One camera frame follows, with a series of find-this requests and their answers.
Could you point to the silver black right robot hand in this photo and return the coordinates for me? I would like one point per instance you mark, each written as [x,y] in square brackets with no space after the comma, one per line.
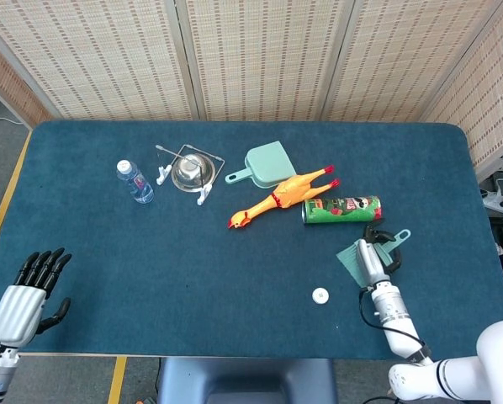
[369,265]

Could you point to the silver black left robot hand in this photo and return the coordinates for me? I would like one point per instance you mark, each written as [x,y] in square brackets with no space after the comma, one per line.
[18,313]

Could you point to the white bottle cap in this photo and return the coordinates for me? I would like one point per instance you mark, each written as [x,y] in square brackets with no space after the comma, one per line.
[320,295]

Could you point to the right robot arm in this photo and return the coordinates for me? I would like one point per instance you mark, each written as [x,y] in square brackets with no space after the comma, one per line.
[392,311]

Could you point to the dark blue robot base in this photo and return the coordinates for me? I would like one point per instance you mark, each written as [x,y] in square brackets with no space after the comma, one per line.
[247,379]

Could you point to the clear plastic water bottle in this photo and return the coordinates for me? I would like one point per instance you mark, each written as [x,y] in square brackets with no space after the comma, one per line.
[136,183]

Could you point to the green Pringles can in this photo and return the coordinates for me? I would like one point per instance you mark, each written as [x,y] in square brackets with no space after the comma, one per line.
[340,209]

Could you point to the yellow rubber chicken toy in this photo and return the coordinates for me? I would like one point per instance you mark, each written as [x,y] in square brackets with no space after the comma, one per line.
[293,189]

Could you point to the blue table cloth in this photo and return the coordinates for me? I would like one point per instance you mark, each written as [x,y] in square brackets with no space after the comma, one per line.
[150,273]

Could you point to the white power strip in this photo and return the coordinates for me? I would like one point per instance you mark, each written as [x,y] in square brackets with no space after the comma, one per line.
[493,202]

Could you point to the mint green dustpan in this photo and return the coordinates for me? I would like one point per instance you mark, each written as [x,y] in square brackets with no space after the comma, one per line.
[268,162]

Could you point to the bamboo screen panel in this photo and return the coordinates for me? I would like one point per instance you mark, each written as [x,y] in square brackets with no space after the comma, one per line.
[7,84]
[487,105]
[108,54]
[264,54]
[403,54]

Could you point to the stainless steel bowl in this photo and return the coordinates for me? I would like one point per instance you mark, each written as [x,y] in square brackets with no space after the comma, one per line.
[188,177]

